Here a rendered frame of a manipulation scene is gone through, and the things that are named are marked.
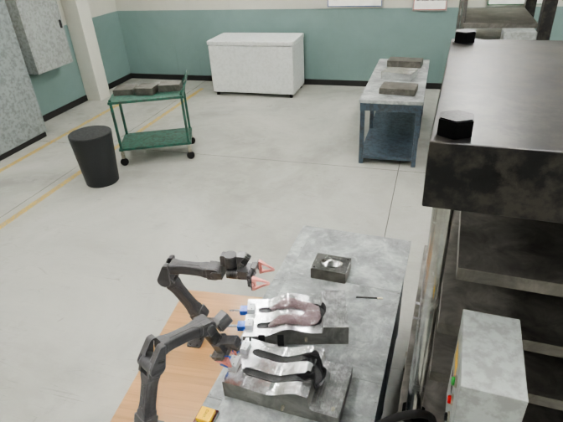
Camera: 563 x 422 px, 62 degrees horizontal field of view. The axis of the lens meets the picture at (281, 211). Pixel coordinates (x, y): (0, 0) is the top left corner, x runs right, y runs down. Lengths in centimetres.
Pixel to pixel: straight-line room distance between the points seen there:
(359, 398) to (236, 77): 699
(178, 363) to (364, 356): 86
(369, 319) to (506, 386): 117
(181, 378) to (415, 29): 724
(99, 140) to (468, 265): 464
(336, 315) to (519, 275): 96
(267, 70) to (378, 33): 197
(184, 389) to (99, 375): 139
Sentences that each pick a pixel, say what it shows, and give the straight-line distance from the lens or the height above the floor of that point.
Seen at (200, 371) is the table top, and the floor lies 80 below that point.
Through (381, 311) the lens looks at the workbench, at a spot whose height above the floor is 80.
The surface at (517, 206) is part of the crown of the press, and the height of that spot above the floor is 184.
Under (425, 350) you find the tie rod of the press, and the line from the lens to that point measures 180.
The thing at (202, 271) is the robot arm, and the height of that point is 122.
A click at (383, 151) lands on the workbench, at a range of 589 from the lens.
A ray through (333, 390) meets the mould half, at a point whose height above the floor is 86.
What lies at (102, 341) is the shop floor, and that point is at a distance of 377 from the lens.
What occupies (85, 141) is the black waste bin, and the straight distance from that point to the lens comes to 564.
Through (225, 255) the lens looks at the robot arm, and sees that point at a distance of 206.
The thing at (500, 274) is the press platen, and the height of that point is 154.
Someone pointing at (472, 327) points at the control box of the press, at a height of 147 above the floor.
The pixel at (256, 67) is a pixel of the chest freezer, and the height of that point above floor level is 51.
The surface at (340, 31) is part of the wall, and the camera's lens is 870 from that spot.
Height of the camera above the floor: 250
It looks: 31 degrees down
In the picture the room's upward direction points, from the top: 3 degrees counter-clockwise
